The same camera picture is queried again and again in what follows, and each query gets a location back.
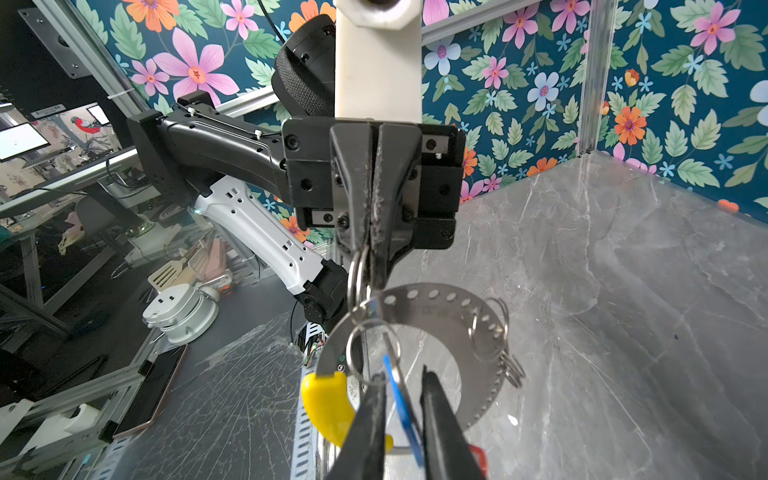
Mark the red-capped key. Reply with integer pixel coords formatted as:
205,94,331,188
469,445,488,479

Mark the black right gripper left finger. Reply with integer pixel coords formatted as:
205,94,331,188
325,385,386,480

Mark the large keyring with yellow sleeve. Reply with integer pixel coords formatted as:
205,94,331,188
301,283,526,446

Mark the blue-capped key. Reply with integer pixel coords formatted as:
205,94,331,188
383,333,426,469

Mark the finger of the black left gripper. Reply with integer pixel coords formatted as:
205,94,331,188
329,122,377,252
368,123,422,290

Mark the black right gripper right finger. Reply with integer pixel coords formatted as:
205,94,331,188
420,367,482,480

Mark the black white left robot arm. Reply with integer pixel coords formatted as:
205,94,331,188
129,14,466,332

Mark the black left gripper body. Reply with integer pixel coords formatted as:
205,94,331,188
282,117,466,249

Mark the smartphone on table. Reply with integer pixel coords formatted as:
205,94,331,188
112,345,188,440

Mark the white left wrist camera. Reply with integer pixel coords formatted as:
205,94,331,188
334,0,422,123

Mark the white vented cable duct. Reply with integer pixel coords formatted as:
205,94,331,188
289,323,324,480

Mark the white round device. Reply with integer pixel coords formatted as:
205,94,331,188
142,284,220,346

